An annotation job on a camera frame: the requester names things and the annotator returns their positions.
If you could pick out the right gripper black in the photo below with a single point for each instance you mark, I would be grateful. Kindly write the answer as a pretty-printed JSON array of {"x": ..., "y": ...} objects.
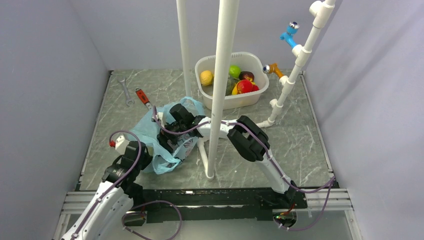
[{"x": 163, "y": 138}]

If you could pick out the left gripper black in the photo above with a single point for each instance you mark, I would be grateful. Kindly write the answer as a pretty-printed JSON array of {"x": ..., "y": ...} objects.
[{"x": 147, "y": 159}]

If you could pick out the light blue plastic bag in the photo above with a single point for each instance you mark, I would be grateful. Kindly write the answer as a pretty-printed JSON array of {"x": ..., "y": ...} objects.
[{"x": 147, "y": 131}]

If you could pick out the yellow fake lemon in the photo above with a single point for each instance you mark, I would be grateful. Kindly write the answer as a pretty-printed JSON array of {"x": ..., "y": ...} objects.
[{"x": 206, "y": 78}]

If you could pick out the green netted fake melon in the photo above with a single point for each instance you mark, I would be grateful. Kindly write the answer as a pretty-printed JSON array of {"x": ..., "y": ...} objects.
[{"x": 230, "y": 84}]

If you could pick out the pink fake peach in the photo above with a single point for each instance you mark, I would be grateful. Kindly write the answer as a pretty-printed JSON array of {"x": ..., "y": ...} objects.
[{"x": 244, "y": 86}]

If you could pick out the green fake fruit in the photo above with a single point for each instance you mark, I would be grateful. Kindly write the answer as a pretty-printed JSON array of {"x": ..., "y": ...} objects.
[{"x": 234, "y": 71}]

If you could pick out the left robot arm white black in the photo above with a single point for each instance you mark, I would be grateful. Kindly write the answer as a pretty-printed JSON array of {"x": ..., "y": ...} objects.
[{"x": 116, "y": 194}]

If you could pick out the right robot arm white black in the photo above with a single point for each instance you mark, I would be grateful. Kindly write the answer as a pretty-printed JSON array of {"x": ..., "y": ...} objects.
[{"x": 250, "y": 141}]

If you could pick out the dark brown fake fruit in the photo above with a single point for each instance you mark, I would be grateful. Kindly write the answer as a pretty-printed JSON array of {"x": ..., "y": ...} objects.
[{"x": 246, "y": 75}]

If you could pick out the white plastic basket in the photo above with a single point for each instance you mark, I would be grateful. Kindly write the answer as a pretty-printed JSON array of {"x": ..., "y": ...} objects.
[{"x": 247, "y": 62}]

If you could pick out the silver open-end wrench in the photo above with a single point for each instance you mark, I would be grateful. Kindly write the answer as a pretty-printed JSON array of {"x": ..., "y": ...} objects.
[{"x": 128, "y": 100}]

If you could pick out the orange toy faucet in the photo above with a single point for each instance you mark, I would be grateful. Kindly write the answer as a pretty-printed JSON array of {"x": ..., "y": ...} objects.
[{"x": 272, "y": 69}]

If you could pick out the blue toy faucet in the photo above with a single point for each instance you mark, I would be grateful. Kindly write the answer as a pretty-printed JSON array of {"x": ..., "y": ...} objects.
[{"x": 288, "y": 35}]

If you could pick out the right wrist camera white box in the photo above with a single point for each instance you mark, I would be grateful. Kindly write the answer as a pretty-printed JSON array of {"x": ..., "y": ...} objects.
[{"x": 159, "y": 118}]

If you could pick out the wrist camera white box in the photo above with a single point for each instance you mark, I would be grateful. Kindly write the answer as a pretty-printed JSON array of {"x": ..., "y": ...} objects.
[
  {"x": 159, "y": 118},
  {"x": 120, "y": 144}
]

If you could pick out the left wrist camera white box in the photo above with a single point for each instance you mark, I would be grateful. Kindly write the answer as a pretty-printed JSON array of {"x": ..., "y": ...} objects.
[{"x": 120, "y": 144}]

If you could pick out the red handled adjustable wrench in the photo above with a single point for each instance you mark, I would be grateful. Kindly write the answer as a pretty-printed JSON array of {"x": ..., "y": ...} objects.
[{"x": 143, "y": 98}]

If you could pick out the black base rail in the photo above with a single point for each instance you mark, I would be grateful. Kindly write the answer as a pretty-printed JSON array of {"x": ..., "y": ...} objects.
[{"x": 261, "y": 203}]

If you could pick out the white PVC pipe frame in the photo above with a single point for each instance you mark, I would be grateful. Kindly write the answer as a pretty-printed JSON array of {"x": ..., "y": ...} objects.
[{"x": 227, "y": 19}]

